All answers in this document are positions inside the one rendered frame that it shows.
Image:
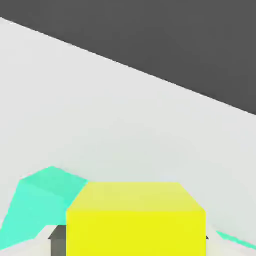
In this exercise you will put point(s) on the small yellow cube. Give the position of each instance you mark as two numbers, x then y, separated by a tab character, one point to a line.
136	230

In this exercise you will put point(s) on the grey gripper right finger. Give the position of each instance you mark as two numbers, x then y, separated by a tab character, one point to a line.
226	250

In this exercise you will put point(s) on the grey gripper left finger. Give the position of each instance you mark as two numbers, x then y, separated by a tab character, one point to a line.
58	244

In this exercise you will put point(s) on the small turquoise cube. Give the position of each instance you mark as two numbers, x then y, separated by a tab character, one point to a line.
40	200

